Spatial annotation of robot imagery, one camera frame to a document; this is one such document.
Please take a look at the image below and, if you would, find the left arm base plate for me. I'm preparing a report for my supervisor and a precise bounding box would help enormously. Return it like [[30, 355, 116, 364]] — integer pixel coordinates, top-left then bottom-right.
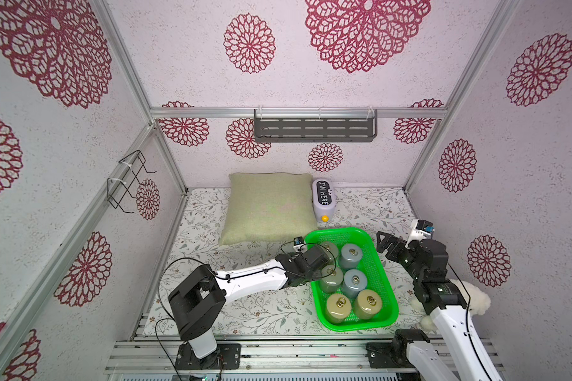
[[176, 343, 242, 371]]

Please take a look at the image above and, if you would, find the black wire wall rack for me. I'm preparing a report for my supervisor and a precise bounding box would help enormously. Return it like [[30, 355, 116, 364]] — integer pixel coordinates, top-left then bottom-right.
[[106, 149, 156, 214]]

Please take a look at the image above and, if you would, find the green plastic basket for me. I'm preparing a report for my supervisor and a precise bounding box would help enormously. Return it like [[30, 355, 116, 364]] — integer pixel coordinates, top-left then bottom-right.
[[305, 227, 399, 333]]

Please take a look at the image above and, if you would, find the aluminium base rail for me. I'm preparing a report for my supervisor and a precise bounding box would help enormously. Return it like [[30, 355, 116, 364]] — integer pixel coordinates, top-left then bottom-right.
[[103, 337, 505, 375]]

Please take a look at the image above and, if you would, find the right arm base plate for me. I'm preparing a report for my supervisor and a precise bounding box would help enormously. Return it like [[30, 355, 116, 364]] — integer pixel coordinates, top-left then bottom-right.
[[365, 329, 431, 369]]

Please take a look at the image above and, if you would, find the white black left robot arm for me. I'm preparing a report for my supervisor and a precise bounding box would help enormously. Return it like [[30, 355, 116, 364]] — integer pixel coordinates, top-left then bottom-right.
[[168, 242, 337, 361]]

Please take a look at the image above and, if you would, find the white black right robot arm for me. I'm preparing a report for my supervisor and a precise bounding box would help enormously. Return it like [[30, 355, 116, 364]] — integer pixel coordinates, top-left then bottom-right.
[[377, 230, 502, 380]]

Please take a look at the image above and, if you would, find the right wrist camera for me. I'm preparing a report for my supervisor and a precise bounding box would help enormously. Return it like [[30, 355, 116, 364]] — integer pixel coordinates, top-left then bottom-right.
[[405, 219, 435, 249]]

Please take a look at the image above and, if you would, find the dark green canister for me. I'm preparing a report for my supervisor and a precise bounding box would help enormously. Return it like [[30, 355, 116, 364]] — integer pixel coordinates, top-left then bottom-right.
[[319, 241, 340, 262], [319, 264, 344, 294]]

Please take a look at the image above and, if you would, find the white plush dog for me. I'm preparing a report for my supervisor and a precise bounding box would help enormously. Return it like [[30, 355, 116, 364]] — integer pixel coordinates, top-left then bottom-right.
[[409, 279, 491, 333]]

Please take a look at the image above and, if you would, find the green square pillow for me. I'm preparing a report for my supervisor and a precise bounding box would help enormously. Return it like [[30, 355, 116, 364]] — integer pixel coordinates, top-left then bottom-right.
[[219, 172, 318, 245]]

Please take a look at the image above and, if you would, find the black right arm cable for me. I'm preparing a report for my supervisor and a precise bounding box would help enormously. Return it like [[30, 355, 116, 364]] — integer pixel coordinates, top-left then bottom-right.
[[445, 261, 494, 381]]

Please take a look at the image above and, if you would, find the yellow-green canister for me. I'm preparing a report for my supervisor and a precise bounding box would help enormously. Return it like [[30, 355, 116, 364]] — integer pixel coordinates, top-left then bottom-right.
[[325, 293, 352, 325], [354, 289, 383, 320]]

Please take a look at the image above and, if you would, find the lavender digital clock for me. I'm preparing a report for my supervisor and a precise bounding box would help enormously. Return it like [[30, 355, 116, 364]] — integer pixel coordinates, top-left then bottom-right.
[[312, 179, 336, 223]]

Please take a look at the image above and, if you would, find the grey wall shelf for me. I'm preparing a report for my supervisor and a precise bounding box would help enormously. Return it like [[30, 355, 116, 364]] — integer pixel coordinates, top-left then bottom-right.
[[253, 110, 378, 143]]

